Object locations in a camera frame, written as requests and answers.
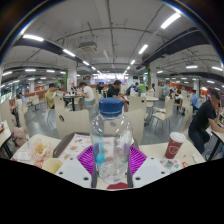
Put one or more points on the ceiling strip lights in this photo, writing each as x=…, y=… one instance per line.
x=170, y=20

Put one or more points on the red paper cup white lid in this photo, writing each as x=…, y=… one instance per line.
x=174, y=146

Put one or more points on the clear blue-capped water bottle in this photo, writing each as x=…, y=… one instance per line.
x=111, y=150

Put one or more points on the brown food tray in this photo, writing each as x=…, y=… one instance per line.
x=75, y=145

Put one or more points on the group of beige chairs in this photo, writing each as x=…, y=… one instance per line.
x=136, y=103

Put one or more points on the person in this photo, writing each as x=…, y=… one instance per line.
x=203, y=120
x=88, y=95
x=113, y=91
x=50, y=98
x=17, y=105

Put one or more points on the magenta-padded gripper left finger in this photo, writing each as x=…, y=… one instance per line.
x=86, y=160

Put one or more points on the ceiling air conditioner unit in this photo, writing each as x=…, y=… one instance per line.
x=88, y=46

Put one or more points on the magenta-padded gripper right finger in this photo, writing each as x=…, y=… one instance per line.
x=138, y=160

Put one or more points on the neighbouring white table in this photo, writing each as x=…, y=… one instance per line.
x=5, y=135

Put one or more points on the pink backpack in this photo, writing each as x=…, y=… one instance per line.
x=19, y=137

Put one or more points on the beige chair with oval hole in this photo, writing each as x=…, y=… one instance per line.
x=137, y=123
x=73, y=123

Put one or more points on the clear bag of fries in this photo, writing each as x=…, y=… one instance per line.
x=40, y=150

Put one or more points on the white card with red border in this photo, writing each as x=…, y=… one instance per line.
x=23, y=156

